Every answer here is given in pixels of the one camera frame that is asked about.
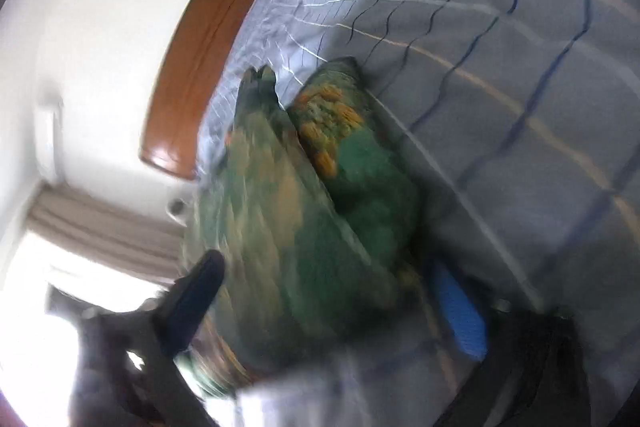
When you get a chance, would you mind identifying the green floral garment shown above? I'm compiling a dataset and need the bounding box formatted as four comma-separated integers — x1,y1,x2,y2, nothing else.
175,57,426,400

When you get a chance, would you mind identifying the beige curtain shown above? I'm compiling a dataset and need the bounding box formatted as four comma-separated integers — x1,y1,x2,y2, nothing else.
27,187,193,283

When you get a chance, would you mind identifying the wooden headboard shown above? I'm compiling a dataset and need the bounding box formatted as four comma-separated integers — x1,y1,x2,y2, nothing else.
140,0,278,180

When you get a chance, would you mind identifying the blue checked bed sheet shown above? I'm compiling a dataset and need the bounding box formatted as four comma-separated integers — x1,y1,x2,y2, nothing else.
197,0,640,427

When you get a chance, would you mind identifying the window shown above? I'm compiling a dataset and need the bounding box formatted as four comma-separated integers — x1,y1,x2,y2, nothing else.
0,232,176,413

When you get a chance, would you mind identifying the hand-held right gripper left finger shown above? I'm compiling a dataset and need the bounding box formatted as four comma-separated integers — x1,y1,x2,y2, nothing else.
75,249,226,427

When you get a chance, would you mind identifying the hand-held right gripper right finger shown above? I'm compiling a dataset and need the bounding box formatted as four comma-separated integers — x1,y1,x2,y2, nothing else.
432,259,601,427

